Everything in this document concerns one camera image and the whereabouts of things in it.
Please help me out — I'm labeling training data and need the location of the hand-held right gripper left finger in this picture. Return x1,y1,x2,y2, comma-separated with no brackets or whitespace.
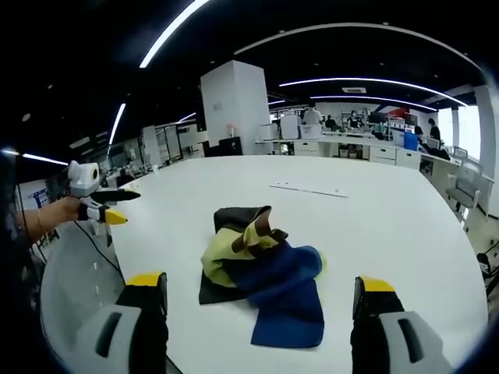
72,271,169,374

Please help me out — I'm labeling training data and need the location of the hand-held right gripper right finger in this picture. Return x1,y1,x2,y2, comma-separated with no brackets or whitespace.
349,275,455,374

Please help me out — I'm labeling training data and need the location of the blue yellow brown garment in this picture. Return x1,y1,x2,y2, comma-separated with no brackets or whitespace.
200,205,329,348

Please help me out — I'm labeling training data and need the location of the person's left hand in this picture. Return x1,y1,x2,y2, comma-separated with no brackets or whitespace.
57,195,85,224

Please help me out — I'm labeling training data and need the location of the long ceiling light strip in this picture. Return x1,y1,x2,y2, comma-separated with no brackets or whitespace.
139,0,211,69
108,102,127,146
278,76,468,107
310,94,440,113

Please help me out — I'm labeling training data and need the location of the black low cabinet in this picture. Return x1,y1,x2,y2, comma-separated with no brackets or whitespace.
203,136,243,158

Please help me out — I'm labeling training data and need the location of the white square pillar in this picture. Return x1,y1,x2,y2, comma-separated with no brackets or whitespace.
200,59,271,157

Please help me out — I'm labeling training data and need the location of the grey office chair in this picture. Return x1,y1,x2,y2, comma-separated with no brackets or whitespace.
445,154,485,224

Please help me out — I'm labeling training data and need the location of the white flat strip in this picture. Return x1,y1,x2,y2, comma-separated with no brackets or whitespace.
268,180,349,199

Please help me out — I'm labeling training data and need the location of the white box appliance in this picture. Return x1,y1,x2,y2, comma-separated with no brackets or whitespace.
258,123,278,143

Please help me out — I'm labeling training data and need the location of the white drawer cabinet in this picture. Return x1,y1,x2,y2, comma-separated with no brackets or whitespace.
369,144,398,164
293,139,321,157

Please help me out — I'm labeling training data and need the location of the blue storage box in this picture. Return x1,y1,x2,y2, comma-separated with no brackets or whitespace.
402,131,421,151

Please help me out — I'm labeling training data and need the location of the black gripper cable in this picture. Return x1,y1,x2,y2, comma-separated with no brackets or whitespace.
74,220,125,282

